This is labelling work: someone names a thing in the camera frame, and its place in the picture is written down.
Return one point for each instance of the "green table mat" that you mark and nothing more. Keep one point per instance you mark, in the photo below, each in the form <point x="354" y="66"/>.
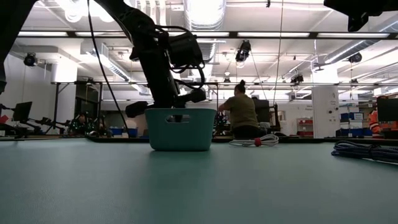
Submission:
<point x="199" y="186"/>

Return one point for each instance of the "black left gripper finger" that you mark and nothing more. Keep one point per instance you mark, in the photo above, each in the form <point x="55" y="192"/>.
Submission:
<point x="136" y="109"/>
<point x="194" y="96"/>

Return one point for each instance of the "teal plastic basket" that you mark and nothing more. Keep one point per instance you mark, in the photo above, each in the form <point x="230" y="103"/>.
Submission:
<point x="180" y="130"/>

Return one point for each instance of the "black metal station frame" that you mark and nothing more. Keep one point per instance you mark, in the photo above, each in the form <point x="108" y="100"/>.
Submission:
<point x="77" y="102"/>

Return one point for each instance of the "black ceiling camera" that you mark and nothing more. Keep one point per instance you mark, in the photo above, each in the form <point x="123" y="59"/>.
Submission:
<point x="355" y="57"/>
<point x="30" y="59"/>
<point x="243" y="50"/>

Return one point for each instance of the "black monitor on stand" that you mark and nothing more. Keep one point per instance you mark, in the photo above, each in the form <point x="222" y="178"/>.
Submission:
<point x="22" y="111"/>

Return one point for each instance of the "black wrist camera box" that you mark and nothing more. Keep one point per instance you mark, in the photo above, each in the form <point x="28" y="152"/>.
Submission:
<point x="185" y="49"/>

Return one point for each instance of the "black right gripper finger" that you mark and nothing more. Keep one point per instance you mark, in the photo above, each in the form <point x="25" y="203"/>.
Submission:
<point x="357" y="22"/>

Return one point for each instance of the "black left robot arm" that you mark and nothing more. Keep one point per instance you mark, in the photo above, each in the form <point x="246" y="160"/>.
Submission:
<point x="124" y="12"/>

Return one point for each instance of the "person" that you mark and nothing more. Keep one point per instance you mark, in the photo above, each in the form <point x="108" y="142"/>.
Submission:
<point x="242" y="112"/>

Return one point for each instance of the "silver ventilation duct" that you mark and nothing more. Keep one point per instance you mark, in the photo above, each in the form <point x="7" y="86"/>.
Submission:
<point x="203" y="14"/>

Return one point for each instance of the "white pillar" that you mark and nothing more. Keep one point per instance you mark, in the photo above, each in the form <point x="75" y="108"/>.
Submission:
<point x="325" y="112"/>

